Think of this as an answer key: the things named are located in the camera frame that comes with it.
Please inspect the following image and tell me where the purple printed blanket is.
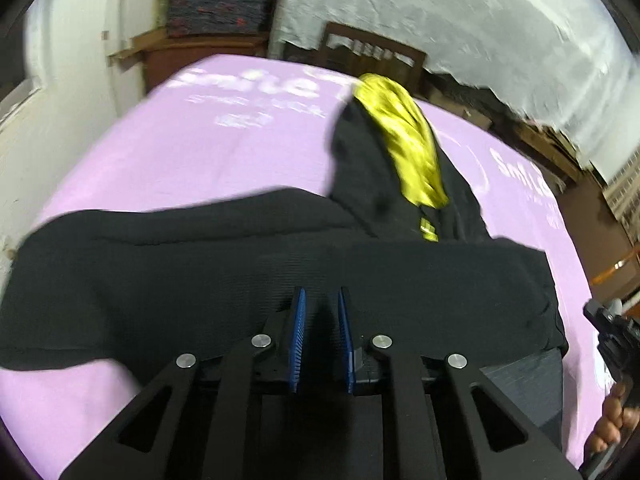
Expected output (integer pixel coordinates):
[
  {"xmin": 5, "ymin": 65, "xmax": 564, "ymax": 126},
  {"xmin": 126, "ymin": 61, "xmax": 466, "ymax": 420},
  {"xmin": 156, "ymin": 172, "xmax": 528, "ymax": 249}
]
[{"xmin": 0, "ymin": 52, "xmax": 617, "ymax": 480}]

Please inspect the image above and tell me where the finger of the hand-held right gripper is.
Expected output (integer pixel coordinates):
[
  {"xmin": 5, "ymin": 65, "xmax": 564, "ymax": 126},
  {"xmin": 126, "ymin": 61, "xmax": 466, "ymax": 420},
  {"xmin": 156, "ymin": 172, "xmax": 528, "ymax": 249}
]
[{"xmin": 583, "ymin": 299, "xmax": 613, "ymax": 333}]

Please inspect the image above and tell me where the window with white frame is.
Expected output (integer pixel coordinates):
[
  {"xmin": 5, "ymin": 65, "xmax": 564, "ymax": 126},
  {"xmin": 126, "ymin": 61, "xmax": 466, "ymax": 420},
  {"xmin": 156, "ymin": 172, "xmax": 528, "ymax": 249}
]
[{"xmin": 0, "ymin": 0, "xmax": 48, "ymax": 128}]

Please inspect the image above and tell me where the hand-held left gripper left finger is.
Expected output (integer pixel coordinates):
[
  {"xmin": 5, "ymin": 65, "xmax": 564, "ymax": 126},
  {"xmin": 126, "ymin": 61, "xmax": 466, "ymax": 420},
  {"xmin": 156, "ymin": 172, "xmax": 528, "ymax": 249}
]
[{"xmin": 59, "ymin": 287, "xmax": 307, "ymax": 480}]

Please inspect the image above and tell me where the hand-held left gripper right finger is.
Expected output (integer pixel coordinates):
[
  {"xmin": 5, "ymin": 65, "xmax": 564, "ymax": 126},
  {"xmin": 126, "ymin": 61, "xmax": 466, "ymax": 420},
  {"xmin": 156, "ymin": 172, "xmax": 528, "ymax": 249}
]
[{"xmin": 337, "ymin": 286, "xmax": 583, "ymax": 480}]

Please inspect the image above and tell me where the beige patterned curtain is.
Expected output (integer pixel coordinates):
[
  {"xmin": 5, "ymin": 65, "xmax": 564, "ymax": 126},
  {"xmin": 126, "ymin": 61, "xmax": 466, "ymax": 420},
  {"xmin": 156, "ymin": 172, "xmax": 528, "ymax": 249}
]
[{"xmin": 601, "ymin": 147, "xmax": 640, "ymax": 233}]

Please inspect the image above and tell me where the brown wooden cabinet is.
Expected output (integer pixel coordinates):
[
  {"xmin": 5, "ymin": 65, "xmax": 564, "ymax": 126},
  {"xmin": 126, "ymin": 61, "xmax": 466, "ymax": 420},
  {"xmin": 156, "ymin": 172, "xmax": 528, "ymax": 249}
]
[{"xmin": 107, "ymin": 27, "xmax": 271, "ymax": 95}]

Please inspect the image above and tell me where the white lace curtain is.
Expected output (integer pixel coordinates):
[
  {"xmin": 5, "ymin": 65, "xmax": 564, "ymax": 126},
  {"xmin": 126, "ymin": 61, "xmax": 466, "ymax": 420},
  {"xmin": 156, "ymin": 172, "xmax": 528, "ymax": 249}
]
[{"xmin": 272, "ymin": 0, "xmax": 640, "ymax": 183}]

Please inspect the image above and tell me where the black jacket with yellow lining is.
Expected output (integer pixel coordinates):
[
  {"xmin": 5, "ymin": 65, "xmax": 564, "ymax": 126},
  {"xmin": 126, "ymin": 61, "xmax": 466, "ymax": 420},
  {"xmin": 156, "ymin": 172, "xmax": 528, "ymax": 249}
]
[{"xmin": 0, "ymin": 74, "xmax": 569, "ymax": 461}]

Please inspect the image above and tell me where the dark wooden chair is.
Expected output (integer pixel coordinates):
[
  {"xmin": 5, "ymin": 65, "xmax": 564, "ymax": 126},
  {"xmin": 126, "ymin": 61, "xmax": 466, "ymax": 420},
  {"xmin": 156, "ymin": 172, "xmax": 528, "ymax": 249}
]
[{"xmin": 320, "ymin": 22, "xmax": 429, "ymax": 97}]

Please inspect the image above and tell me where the person's right hand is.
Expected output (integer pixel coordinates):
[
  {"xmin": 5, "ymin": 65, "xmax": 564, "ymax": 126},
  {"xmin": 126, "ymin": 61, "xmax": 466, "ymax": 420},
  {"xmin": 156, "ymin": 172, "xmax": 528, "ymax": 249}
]
[{"xmin": 584, "ymin": 382, "xmax": 640, "ymax": 461}]

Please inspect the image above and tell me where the pile of cardboard boxes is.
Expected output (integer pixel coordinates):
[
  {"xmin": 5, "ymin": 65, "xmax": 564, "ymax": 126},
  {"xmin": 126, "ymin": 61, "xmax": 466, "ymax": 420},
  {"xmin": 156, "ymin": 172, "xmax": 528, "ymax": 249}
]
[{"xmin": 425, "ymin": 74, "xmax": 583, "ymax": 183}]

